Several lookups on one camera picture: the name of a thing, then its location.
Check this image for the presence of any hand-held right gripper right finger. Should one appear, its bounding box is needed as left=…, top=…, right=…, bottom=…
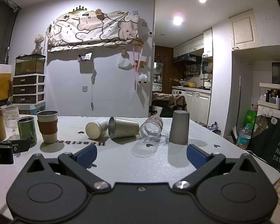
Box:
left=173, top=144, right=264, bottom=190

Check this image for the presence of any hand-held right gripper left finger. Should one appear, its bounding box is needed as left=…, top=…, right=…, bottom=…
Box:
left=21, top=144, right=109, bottom=190

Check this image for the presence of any white cup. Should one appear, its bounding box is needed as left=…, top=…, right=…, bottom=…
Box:
left=85, top=118, right=110, bottom=139

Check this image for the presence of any green printed cup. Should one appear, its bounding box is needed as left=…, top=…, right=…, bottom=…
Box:
left=17, top=116, right=37, bottom=144

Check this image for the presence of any grey cup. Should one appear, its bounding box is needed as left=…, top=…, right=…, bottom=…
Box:
left=169, top=110, right=190, bottom=144

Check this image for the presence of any beige steel cup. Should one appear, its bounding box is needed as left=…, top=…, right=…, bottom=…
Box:
left=108, top=117, right=140, bottom=139

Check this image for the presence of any cup with brown sleeve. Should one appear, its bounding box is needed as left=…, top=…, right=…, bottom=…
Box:
left=36, top=110, right=59, bottom=144

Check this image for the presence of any clear pink-patterned glass cup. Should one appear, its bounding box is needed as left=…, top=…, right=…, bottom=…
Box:
left=139, top=115, right=170, bottom=145

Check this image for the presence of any yellow board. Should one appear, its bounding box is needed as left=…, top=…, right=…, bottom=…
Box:
left=0, top=63, right=13, bottom=110

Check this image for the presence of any white kitchen base cabinet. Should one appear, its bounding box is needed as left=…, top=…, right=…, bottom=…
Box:
left=185, top=91, right=211, bottom=124

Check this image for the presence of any plastic water bottle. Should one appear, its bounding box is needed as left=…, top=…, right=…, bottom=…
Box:
left=236, top=124, right=253, bottom=150

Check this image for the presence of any white drawer unit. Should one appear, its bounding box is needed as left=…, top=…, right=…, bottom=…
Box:
left=13, top=74, right=46, bottom=105

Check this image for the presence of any chair with brown cloth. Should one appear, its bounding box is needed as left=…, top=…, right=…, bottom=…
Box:
left=151, top=93, right=187, bottom=118

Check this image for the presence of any green bag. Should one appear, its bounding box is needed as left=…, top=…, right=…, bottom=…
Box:
left=244, top=109, right=257, bottom=128

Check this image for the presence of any white washing machine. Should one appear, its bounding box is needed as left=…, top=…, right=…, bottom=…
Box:
left=172, top=88, right=186, bottom=97

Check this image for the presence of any white broom stick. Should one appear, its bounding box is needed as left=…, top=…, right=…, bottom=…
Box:
left=233, top=77, right=242, bottom=133

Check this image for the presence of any black lettered sign board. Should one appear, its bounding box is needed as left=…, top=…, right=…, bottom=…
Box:
left=247, top=115, right=280, bottom=173

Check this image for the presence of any glass fish tank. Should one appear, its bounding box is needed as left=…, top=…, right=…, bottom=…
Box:
left=14, top=54, right=46, bottom=76

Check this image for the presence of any white storage shelf box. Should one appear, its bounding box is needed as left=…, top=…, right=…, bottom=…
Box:
left=258, top=83, right=280, bottom=111

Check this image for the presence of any brown wooden door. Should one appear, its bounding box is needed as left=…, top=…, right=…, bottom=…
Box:
left=153, top=45, right=174, bottom=94

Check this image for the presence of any white plastic bag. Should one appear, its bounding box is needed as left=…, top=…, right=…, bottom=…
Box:
left=118, top=56, right=133, bottom=70

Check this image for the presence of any dried flower decoration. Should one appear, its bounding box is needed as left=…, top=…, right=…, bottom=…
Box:
left=32, top=34, right=45, bottom=55

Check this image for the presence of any pink ribbon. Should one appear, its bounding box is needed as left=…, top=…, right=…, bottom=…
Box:
left=132, top=44, right=144, bottom=90

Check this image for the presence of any gold crown decoration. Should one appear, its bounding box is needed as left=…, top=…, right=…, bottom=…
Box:
left=69, top=5, right=88, bottom=13

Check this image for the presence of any printed cloth on wall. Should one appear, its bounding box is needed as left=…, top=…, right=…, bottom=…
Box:
left=47, top=10, right=140, bottom=52

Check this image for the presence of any white wall cabinet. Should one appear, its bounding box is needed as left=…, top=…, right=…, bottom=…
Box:
left=229, top=9, right=259, bottom=50

